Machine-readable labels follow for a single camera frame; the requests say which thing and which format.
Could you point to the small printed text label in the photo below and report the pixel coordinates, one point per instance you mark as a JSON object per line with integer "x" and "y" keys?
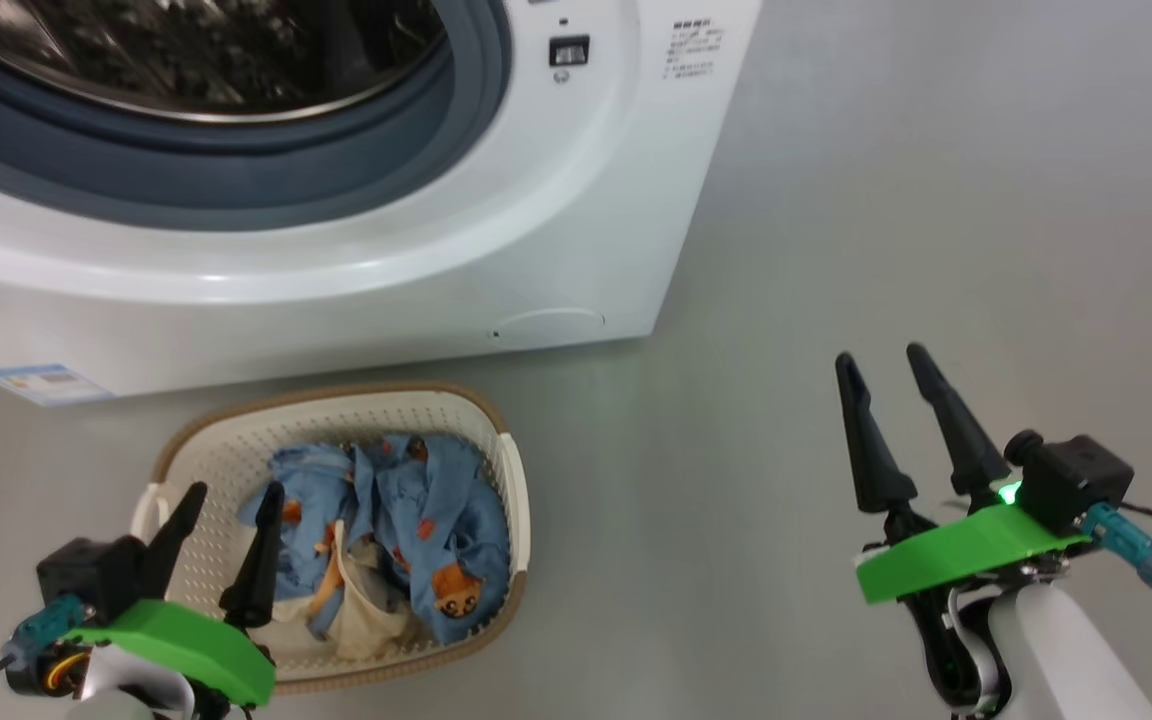
{"x": 696, "y": 48}

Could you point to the blue bear-print garment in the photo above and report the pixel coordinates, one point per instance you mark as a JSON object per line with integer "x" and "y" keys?
{"x": 436, "y": 500}

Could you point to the white front-load washing machine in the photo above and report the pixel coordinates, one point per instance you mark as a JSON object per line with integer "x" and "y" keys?
{"x": 586, "y": 200}

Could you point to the black door latch socket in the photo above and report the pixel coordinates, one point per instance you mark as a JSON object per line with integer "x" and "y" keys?
{"x": 569, "y": 50}

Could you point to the blue energy label sticker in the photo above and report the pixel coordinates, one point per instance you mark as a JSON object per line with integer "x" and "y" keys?
{"x": 46, "y": 383}

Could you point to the round white filter cover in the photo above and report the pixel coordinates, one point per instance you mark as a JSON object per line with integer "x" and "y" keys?
{"x": 551, "y": 325}

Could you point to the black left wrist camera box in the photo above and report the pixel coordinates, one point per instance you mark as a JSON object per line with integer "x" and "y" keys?
{"x": 91, "y": 575}

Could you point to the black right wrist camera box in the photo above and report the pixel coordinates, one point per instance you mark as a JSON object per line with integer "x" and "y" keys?
{"x": 1076, "y": 480}

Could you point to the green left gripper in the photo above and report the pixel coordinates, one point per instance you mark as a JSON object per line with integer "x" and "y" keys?
{"x": 186, "y": 640}

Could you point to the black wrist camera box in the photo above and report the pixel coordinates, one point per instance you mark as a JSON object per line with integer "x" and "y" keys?
{"x": 1076, "y": 480}
{"x": 91, "y": 575}

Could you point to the grey rubber door gasket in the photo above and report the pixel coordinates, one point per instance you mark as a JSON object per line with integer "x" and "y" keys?
{"x": 236, "y": 170}

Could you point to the steel perforated drum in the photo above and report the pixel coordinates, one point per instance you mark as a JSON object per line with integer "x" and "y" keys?
{"x": 186, "y": 50}

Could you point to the cream cloth garment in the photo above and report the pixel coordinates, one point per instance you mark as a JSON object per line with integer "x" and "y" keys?
{"x": 366, "y": 620}

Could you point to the cream perforated laundry basket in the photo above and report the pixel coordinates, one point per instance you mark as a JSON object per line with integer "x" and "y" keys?
{"x": 236, "y": 450}

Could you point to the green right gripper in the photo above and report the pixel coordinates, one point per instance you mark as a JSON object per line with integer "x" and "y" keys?
{"x": 956, "y": 550}

